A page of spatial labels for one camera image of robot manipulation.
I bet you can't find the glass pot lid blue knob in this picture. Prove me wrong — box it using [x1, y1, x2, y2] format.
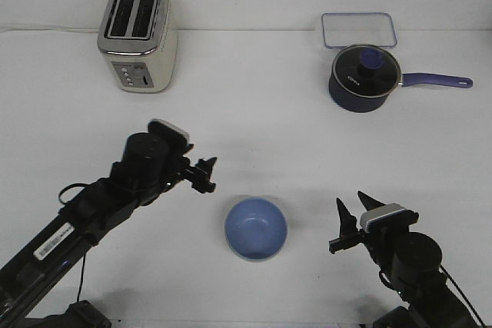
[332, 45, 402, 98]

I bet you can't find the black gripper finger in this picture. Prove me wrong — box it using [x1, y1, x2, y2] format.
[357, 191, 384, 214]
[195, 157, 217, 182]
[336, 198, 356, 238]
[189, 176, 216, 193]

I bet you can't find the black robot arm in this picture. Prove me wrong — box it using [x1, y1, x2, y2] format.
[1, 132, 216, 327]
[329, 191, 484, 327]

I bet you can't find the dark blue saucepan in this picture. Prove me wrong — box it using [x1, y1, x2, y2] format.
[328, 61, 473, 113]

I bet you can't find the clear blue-rimmed container lid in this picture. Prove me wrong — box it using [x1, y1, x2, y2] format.
[320, 12, 397, 49]

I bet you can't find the blue bowl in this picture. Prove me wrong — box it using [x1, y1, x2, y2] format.
[224, 197, 288, 260]

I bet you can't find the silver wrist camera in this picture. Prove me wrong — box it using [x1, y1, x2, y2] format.
[148, 119, 190, 150]
[360, 203, 406, 233]

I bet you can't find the silver two-slot toaster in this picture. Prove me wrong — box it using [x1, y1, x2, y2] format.
[97, 0, 178, 94]

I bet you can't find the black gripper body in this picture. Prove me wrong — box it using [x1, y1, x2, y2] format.
[111, 132, 200, 205]
[328, 210, 443, 287]

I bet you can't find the white toaster power cable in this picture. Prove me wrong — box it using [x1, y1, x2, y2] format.
[0, 25, 101, 35]

